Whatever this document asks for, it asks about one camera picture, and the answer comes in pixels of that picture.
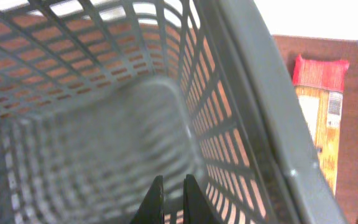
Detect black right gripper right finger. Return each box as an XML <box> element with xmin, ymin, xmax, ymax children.
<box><xmin>183</xmin><ymin>174</ymin><xmax>219</xmax><ymax>224</ymax></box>

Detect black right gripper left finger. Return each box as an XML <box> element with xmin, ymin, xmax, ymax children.
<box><xmin>130</xmin><ymin>175</ymin><xmax>164</xmax><ymax>224</ymax></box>

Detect grey plastic mesh basket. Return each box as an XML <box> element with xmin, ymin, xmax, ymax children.
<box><xmin>0</xmin><ymin>0</ymin><xmax>347</xmax><ymax>223</ymax></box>

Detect red orange pasta packet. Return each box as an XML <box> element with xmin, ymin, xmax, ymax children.
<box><xmin>292</xmin><ymin>55</ymin><xmax>350</xmax><ymax>193</ymax></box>

